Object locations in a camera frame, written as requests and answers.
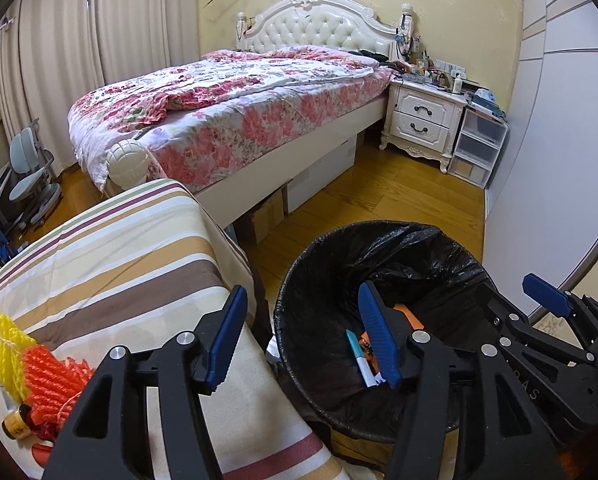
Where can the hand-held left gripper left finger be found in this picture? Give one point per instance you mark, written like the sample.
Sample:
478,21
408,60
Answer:
224,340

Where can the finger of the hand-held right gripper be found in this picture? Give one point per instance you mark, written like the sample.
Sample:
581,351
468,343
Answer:
509,327
546,296

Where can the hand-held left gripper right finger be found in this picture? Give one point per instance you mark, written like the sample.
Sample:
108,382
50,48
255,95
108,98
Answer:
379,340

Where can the white squeeze tube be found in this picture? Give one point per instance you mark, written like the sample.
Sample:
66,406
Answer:
361,365

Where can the orange cardboard piece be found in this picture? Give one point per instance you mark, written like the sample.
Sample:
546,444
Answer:
406,316

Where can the trash bin with black bag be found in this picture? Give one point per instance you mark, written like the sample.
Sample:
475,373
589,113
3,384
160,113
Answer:
429,270

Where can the orange foam fruit net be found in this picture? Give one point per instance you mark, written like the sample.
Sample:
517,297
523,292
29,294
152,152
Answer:
49,385

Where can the yellow foam fruit net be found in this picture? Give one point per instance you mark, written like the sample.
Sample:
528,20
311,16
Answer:
6,365

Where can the small bottle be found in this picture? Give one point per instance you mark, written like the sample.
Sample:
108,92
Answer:
15,425

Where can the cardboard box under bin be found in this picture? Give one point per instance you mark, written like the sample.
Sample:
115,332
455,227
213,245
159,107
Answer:
359,450

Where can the brown cardboard box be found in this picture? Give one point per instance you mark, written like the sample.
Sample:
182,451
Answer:
266,215

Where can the white wardrobe door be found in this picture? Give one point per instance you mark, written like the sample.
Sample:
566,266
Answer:
554,160

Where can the white storage box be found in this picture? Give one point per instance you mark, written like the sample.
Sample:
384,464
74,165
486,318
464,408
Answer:
324,175

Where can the plastic drawer unit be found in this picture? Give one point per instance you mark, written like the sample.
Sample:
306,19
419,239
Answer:
479,135

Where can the white nightstand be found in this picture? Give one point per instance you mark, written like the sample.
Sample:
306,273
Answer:
424,110

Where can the floral quilt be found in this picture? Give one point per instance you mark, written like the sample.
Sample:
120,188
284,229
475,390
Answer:
229,90

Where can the pile of bedside clutter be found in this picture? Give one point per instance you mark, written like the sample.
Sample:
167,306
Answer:
429,72

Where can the grey-blue office chair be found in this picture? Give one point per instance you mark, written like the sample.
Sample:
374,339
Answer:
29,147

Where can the black cloth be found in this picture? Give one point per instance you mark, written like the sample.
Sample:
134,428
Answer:
374,55

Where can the white tufted bed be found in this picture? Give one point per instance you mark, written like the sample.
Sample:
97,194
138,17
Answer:
324,35

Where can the beige curtain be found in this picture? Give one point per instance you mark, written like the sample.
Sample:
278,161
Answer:
149,10
54,60

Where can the white wall socket strip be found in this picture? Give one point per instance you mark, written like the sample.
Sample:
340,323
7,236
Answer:
449,66

